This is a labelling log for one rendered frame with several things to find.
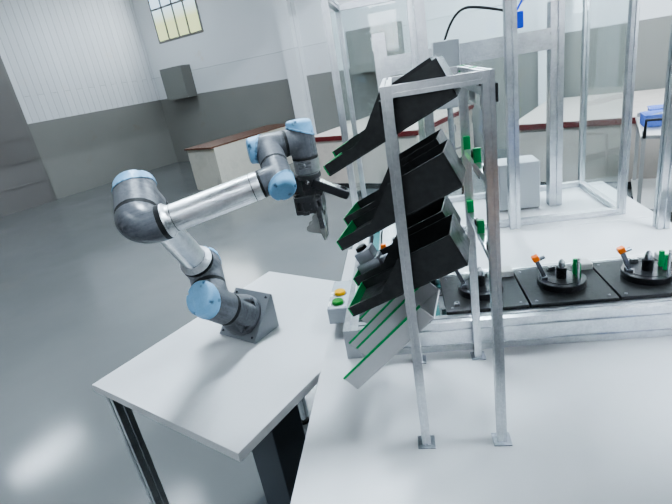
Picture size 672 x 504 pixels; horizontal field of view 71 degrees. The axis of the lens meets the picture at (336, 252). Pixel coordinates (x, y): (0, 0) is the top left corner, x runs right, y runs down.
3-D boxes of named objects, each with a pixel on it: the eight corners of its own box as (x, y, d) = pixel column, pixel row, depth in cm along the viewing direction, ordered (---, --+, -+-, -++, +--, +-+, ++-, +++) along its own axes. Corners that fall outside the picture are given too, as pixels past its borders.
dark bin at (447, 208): (357, 286, 118) (341, 262, 117) (369, 264, 130) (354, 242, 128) (458, 238, 106) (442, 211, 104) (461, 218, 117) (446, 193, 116)
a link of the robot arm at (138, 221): (106, 243, 115) (292, 171, 117) (104, 211, 121) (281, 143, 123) (131, 267, 124) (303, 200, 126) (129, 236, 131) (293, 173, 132)
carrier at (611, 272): (621, 303, 134) (624, 263, 130) (589, 268, 156) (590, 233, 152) (714, 295, 130) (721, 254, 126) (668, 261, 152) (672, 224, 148)
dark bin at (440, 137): (348, 227, 112) (331, 201, 111) (360, 209, 124) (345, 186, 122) (453, 168, 100) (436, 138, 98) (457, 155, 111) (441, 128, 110)
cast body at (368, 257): (362, 276, 122) (347, 254, 120) (366, 269, 126) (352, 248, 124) (389, 263, 118) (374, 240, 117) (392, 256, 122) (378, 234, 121)
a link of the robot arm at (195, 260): (201, 303, 166) (103, 212, 121) (195, 270, 175) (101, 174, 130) (232, 289, 166) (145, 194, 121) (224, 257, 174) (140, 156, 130)
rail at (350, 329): (347, 359, 146) (342, 329, 142) (363, 250, 228) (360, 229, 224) (365, 357, 145) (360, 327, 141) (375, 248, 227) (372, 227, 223)
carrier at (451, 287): (446, 317, 142) (443, 280, 138) (439, 282, 164) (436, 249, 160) (530, 310, 138) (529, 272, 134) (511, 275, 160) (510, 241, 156)
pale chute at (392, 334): (357, 390, 112) (342, 378, 112) (369, 357, 124) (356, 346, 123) (434, 319, 98) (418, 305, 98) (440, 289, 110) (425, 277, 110)
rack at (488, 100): (418, 449, 109) (373, 89, 79) (412, 356, 142) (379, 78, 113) (512, 446, 105) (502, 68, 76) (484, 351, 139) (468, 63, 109)
